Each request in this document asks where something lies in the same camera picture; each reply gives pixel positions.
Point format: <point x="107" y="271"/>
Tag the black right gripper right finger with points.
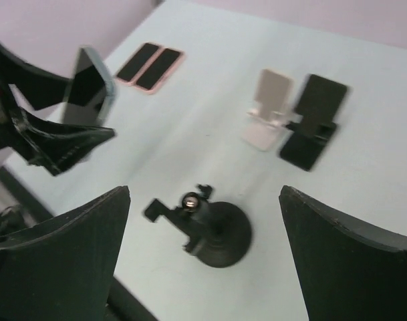
<point x="348" y="269"/>

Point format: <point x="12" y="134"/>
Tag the silver folding phone stand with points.
<point x="269" y="116"/>

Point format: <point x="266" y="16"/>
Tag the pink cased smartphone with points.
<point x="159" y="70"/>
<point x="137" y="61"/>

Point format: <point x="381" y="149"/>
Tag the black round base phone stand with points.
<point x="219" y="234"/>

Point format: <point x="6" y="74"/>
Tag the black folding phone stand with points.
<point x="318" y="104"/>

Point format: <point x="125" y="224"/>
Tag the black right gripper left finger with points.
<point x="62" y="268"/>

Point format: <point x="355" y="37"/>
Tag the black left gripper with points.
<point x="54" y="146"/>

